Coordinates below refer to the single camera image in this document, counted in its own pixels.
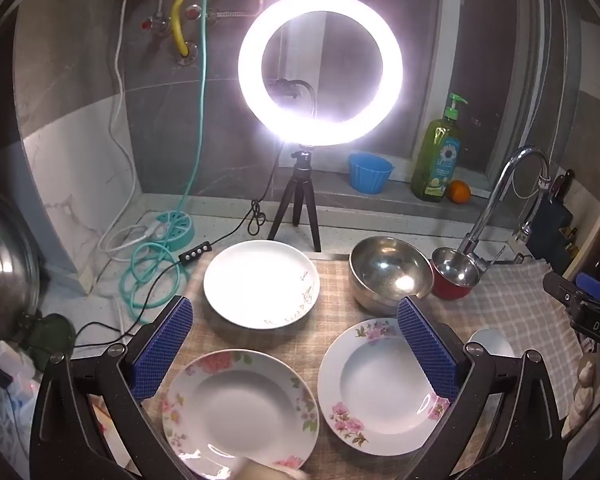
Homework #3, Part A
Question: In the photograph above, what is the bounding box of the white plate with leaf print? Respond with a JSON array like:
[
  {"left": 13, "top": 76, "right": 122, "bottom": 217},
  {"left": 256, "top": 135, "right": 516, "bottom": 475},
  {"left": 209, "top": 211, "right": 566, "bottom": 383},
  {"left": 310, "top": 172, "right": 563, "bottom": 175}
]
[{"left": 203, "top": 240, "right": 321, "bottom": 330}]

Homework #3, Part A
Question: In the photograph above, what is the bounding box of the large steel bowl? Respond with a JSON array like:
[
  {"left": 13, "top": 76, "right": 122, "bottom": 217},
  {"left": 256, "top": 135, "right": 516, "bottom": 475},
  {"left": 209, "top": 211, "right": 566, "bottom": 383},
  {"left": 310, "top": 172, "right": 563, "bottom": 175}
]
[{"left": 349, "top": 236, "right": 435, "bottom": 317}]

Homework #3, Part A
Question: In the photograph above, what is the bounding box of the white ceramic bowl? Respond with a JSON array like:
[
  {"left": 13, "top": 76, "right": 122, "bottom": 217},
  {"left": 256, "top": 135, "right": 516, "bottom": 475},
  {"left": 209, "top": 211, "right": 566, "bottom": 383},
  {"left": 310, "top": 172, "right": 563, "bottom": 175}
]
[{"left": 467, "top": 329, "right": 516, "bottom": 361}]

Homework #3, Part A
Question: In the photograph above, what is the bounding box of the dark green cloth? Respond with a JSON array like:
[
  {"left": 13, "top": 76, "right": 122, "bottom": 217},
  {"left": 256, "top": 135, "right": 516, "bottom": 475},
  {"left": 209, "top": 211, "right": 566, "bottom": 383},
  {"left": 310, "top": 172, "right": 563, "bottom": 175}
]
[{"left": 30, "top": 312, "right": 77, "bottom": 373}]

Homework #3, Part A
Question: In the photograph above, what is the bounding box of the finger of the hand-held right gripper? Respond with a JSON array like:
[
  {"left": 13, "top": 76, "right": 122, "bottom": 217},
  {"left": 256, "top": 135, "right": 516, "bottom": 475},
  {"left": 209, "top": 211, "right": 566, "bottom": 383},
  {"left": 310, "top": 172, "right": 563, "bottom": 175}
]
[{"left": 542, "top": 271, "right": 600, "bottom": 312}]

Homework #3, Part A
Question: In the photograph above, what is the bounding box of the pink floral deep plate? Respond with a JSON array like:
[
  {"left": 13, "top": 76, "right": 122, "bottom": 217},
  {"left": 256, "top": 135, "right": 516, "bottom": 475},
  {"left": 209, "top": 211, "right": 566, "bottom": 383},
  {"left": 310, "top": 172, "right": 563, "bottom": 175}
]
[
  {"left": 317, "top": 318, "right": 453, "bottom": 457},
  {"left": 162, "top": 349, "right": 321, "bottom": 480}
]

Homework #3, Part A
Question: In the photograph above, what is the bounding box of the round teal power strip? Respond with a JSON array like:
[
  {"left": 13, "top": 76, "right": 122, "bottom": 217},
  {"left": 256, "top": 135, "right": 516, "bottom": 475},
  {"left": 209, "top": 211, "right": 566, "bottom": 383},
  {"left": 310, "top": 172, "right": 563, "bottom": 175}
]
[{"left": 152, "top": 210, "right": 196, "bottom": 250}]

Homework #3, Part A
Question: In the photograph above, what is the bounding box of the person's right hand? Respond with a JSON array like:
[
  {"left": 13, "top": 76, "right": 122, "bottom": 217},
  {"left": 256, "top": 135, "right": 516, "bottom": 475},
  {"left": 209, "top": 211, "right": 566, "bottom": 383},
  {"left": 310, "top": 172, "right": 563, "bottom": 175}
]
[{"left": 562, "top": 350, "right": 600, "bottom": 436}]

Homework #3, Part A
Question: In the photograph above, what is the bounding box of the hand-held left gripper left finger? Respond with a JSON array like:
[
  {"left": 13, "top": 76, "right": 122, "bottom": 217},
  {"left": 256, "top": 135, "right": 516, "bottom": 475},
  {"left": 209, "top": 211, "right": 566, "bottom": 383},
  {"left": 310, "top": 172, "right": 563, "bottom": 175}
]
[{"left": 28, "top": 296, "right": 195, "bottom": 480}]

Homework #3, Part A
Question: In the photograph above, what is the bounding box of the green dish soap bottle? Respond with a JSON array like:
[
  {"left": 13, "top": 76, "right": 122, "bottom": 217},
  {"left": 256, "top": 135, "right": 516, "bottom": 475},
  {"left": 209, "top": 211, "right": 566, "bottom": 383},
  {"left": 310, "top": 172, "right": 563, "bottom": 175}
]
[{"left": 411, "top": 92, "right": 468, "bottom": 204}]

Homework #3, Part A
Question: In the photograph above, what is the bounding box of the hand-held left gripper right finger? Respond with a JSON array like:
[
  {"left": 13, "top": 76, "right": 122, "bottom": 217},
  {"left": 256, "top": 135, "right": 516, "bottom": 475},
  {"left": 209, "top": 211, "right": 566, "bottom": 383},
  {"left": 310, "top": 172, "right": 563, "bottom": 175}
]
[{"left": 396, "top": 296, "right": 566, "bottom": 480}]

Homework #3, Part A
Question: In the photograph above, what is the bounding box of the ring light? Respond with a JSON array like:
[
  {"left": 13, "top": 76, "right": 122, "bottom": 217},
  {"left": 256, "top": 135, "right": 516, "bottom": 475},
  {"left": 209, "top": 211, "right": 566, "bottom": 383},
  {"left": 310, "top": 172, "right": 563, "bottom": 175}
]
[{"left": 237, "top": 0, "right": 403, "bottom": 142}]

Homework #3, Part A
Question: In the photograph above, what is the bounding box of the clear plastic bag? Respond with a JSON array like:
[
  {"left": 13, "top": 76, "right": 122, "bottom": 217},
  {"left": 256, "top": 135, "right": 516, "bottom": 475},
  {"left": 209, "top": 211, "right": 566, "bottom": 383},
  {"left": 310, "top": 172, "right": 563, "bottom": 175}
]
[{"left": 0, "top": 340, "right": 42, "bottom": 413}]

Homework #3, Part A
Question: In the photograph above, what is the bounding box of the blue plastic cup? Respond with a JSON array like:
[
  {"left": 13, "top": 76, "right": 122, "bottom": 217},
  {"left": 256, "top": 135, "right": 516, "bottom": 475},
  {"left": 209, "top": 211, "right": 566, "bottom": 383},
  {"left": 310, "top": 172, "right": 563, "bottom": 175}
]
[{"left": 348, "top": 152, "right": 395, "bottom": 195}]

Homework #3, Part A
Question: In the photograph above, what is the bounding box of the steel pot lid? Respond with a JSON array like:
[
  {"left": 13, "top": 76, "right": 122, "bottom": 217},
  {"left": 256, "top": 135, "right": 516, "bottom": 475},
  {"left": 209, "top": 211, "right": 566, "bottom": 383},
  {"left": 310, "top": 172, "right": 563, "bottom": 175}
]
[{"left": 0, "top": 187, "right": 43, "bottom": 348}]

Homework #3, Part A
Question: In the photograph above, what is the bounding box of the beige checked cloth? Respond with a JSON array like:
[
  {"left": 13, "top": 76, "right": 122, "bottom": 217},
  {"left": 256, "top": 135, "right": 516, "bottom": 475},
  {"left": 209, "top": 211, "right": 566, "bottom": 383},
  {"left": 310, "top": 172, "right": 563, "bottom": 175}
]
[{"left": 92, "top": 255, "right": 586, "bottom": 480}]

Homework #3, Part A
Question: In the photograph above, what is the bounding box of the black cable with controller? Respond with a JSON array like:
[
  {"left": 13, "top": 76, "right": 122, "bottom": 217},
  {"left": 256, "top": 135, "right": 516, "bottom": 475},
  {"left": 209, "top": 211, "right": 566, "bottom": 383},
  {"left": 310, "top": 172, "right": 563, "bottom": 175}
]
[{"left": 72, "top": 140, "right": 286, "bottom": 346}]

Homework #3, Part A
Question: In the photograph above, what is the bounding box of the chrome faucet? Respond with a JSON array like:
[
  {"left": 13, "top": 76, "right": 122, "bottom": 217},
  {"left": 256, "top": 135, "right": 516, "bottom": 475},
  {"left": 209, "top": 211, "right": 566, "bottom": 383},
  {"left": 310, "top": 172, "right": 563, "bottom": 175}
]
[{"left": 457, "top": 146, "right": 552, "bottom": 273}]

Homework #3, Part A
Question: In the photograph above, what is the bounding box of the yellow hose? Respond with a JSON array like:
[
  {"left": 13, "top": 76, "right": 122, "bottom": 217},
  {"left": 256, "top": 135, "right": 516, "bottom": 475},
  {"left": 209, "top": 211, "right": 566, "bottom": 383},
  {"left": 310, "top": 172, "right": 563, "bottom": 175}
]
[{"left": 171, "top": 0, "right": 201, "bottom": 56}]

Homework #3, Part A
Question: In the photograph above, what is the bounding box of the small red steel bowl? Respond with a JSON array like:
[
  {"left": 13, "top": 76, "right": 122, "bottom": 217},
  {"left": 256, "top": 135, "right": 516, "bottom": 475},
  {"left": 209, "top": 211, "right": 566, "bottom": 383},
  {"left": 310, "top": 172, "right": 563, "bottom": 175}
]
[{"left": 431, "top": 247, "right": 481, "bottom": 301}]

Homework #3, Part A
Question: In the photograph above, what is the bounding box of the white cable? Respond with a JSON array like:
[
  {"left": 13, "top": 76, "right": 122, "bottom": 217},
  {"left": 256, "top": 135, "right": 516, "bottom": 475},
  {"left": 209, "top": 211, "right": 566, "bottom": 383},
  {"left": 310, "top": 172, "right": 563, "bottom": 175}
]
[{"left": 102, "top": 0, "right": 156, "bottom": 261}]

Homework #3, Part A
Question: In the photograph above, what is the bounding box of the orange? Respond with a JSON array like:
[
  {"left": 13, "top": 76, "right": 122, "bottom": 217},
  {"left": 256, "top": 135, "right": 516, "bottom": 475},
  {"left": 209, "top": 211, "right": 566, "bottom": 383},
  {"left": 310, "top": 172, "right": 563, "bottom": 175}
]
[{"left": 446, "top": 180, "right": 472, "bottom": 204}]

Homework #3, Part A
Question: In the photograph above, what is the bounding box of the dark knife block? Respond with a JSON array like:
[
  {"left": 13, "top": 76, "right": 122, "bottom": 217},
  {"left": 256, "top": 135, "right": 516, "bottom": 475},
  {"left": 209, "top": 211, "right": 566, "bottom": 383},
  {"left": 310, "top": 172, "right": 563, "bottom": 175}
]
[{"left": 525, "top": 170, "right": 578, "bottom": 272}]

